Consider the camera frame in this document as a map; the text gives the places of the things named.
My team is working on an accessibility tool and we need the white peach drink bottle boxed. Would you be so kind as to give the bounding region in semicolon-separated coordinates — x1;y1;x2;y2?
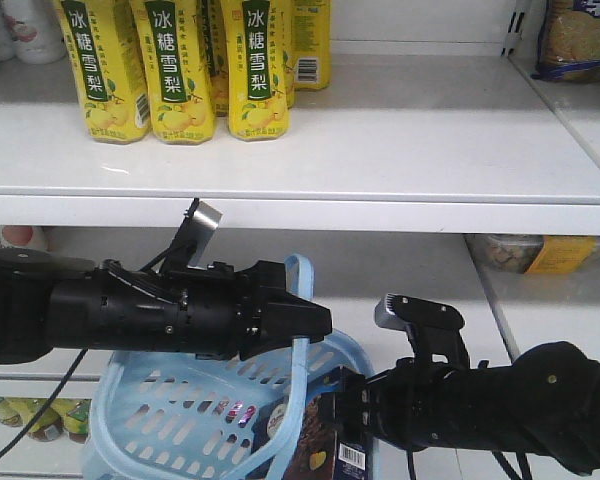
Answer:
0;0;66;65

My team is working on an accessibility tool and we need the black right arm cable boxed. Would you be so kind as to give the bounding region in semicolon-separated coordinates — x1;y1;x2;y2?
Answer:
404;444;536;480

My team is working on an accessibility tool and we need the yellow pear drink bottle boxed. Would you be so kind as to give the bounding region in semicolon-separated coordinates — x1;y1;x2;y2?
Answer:
52;1;150;144
221;0;290;141
292;0;332;90
130;1;216;145

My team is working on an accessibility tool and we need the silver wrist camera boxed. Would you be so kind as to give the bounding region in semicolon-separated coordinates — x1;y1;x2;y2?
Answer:
160;198;222;274
373;293;472;369

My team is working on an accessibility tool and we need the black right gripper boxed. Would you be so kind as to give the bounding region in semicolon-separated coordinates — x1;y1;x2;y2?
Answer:
332;357;457;450

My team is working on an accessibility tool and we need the white shelf board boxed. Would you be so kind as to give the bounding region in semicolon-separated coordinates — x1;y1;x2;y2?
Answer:
0;55;600;236
0;227;509;398

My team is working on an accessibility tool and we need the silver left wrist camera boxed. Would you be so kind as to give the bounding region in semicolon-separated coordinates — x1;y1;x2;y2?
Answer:
160;198;222;274

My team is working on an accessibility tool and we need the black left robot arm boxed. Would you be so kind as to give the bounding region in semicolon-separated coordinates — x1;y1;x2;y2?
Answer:
0;248;332;365

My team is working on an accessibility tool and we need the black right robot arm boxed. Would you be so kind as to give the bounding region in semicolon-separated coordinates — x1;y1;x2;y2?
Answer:
300;294;600;479

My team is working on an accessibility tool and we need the white lower shelf board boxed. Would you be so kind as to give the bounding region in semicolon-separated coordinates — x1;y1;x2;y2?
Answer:
0;227;509;398

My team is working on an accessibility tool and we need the chocolate cookie box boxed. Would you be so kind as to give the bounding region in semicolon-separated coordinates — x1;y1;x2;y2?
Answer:
246;366;374;480

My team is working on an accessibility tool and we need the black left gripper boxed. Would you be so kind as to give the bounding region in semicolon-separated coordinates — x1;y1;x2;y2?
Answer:
93;260;332;360

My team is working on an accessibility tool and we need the light blue plastic basket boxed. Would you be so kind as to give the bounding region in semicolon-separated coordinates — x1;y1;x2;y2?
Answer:
81;253;379;480

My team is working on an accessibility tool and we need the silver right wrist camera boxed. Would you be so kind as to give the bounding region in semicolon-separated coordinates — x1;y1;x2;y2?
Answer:
373;293;472;369

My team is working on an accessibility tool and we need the yellow labelled food tub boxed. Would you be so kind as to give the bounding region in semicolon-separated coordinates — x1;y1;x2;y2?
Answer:
465;233;600;275

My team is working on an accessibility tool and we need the white upper shelf board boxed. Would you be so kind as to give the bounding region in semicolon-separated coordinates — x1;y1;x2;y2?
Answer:
0;55;600;236

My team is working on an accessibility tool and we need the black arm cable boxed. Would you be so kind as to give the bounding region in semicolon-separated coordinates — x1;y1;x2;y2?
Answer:
0;348;88;474
404;444;536;480

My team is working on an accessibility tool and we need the blue cracker package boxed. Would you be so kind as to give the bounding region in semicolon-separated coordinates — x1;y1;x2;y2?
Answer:
536;0;600;83

